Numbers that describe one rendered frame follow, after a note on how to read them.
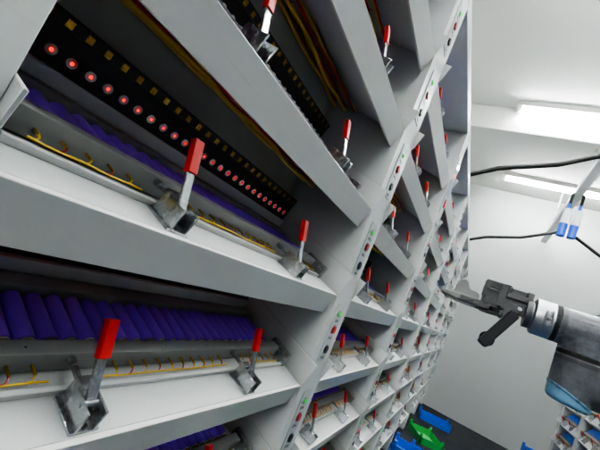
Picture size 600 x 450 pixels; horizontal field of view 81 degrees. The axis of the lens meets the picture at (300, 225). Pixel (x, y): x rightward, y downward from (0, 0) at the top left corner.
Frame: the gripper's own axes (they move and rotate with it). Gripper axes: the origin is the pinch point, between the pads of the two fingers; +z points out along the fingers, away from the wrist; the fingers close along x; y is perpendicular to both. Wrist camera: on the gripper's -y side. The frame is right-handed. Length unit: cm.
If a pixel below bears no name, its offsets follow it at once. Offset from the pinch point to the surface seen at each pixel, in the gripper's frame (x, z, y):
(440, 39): 40, 13, 49
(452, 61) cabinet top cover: 11, 17, 67
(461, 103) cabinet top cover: -10, 15, 67
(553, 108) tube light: -189, -17, 186
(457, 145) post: -30, 15, 61
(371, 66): 63, 15, 24
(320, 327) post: 39.3, 16.6, -18.2
